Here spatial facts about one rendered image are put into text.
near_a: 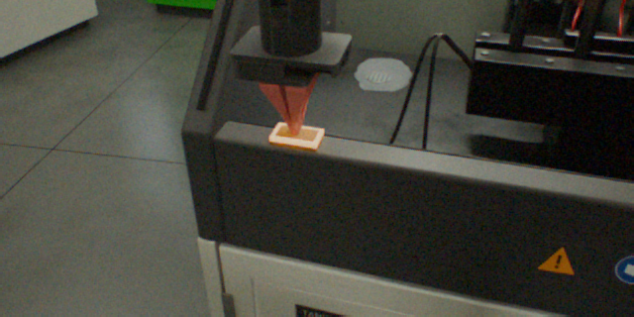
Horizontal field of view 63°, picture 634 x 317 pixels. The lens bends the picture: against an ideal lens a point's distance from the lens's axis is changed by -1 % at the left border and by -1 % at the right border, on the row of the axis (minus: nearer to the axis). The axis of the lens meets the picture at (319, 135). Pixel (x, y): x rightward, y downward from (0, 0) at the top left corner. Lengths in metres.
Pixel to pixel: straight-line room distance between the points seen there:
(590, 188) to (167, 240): 1.51
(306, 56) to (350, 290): 0.30
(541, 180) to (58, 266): 1.60
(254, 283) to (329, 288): 0.10
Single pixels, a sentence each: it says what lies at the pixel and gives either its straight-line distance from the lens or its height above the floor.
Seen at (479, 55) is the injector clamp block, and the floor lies 0.98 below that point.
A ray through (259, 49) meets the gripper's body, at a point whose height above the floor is 1.06.
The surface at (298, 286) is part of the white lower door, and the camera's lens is 0.67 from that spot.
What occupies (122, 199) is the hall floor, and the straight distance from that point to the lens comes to 2.07.
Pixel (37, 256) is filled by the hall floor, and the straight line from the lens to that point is 1.96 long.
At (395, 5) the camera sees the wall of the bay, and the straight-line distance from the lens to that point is 1.01.
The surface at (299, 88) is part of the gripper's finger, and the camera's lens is 0.47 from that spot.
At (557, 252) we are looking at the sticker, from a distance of 0.57.
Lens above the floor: 1.25
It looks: 33 degrees down
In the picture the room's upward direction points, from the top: straight up
